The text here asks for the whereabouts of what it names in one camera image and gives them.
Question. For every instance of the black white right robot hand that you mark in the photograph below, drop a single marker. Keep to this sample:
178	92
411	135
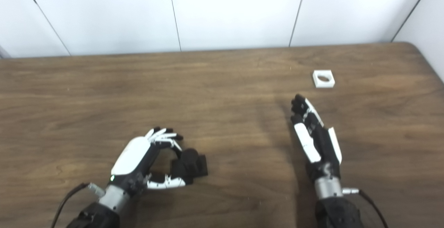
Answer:
307	141

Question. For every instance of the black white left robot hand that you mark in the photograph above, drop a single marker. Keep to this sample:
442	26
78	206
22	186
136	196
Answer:
133	155

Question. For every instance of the black peg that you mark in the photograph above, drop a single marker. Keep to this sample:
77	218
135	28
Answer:
190	164

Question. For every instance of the white square piece with hole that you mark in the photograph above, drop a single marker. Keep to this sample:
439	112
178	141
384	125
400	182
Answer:
317	82

